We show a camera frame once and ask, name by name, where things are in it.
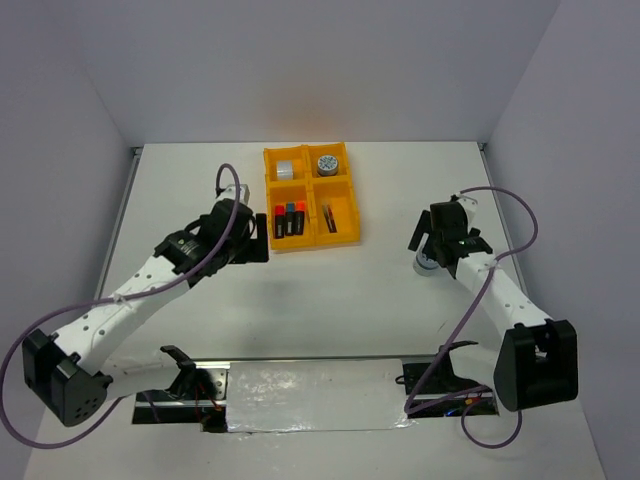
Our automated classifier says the blue putty jar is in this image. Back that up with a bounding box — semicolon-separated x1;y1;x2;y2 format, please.
316;154;340;177
413;244;440;276

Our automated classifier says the pink cap black highlighter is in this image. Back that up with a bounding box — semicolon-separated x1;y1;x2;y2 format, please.
273;204;286;239

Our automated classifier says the blue cap black highlighter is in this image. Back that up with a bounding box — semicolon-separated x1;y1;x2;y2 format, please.
285;202;296;236

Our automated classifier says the orange cap black highlighter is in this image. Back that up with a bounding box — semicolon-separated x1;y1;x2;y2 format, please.
294;201;306;236

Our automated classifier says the yellow four-compartment organizer tray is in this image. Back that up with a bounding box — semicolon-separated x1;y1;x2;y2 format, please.
263;142;361;252

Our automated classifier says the clear tape roll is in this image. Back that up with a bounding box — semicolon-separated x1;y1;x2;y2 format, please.
276;160;295;181

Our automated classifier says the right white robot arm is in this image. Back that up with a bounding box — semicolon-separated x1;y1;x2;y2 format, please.
409;196;579;412

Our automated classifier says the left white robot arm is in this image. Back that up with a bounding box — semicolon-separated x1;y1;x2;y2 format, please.
22;198;269;427

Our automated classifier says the silver foil covered panel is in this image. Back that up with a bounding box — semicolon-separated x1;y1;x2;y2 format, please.
226;359;411;433

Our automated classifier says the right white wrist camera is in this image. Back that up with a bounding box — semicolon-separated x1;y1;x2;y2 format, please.
450;194;478;221

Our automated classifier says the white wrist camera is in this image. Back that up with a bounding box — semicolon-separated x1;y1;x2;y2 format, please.
450;194;478;221
217;184;250;205

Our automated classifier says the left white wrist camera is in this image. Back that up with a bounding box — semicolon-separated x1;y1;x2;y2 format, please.
217;184;250;205

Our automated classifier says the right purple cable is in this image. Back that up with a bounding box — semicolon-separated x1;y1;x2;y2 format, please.
403;187;540;449

